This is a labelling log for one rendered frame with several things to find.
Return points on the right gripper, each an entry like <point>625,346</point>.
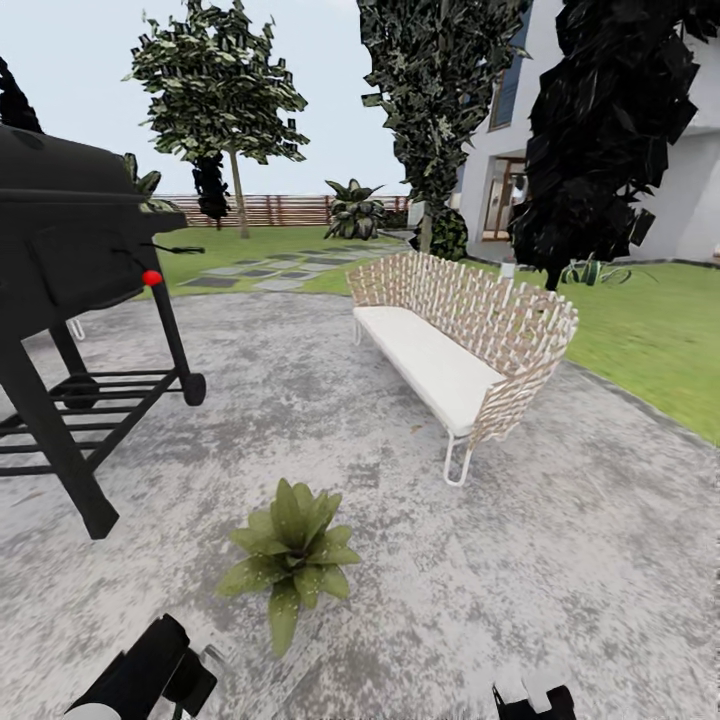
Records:
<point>561,707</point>

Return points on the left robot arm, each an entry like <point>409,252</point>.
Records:
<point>163,662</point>

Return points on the charcoal grill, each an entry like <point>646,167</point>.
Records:
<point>74,238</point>

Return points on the fixed window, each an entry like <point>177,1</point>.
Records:
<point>455,198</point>

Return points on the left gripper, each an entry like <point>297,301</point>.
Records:
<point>195,688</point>

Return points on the pot plant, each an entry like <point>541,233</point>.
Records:
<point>292,554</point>

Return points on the door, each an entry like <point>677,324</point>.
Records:
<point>509,187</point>

